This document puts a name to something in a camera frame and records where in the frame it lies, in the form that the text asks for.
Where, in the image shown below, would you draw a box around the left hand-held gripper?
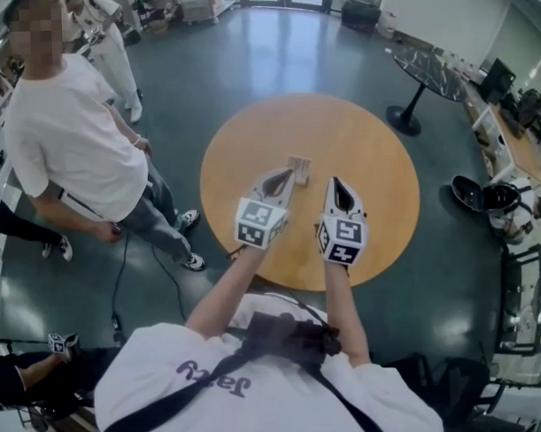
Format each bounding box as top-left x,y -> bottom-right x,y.
232,166 -> 301,253

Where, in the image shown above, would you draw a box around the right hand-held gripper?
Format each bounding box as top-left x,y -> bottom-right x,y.
315,175 -> 373,269

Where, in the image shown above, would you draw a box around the person's right forearm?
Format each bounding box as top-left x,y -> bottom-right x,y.
321,260 -> 374,369

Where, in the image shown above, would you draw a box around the person's left forearm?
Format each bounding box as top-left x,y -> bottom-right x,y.
182,245 -> 269,343

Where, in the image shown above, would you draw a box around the round wooden table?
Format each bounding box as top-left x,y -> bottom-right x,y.
197,89 -> 423,297

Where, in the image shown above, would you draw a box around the black oval case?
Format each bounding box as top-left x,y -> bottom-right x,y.
450,174 -> 483,212

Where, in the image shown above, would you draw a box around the black marble round table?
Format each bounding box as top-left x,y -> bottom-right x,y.
383,43 -> 470,137

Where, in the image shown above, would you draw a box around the white bucket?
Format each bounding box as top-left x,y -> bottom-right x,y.
375,11 -> 398,40

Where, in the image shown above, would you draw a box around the white-framed wooden table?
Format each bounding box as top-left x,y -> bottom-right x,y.
471,103 -> 541,189

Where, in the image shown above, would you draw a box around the black storage crate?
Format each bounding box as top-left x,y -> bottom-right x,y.
340,0 -> 383,36

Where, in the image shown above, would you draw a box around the black cabinet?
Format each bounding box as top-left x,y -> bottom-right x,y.
476,57 -> 518,106

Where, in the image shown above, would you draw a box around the black office chair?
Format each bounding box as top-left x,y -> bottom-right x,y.
381,351 -> 496,429

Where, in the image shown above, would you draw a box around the person's white t-shirt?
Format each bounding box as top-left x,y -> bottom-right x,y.
90,286 -> 445,432

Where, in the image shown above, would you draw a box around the black chest strap harness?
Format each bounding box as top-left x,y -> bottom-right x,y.
98,307 -> 390,432

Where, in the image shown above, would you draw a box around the black cable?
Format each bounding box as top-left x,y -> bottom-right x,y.
107,230 -> 187,345

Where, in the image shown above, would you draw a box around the black metal frame rack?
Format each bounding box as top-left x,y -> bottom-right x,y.
491,244 -> 541,357

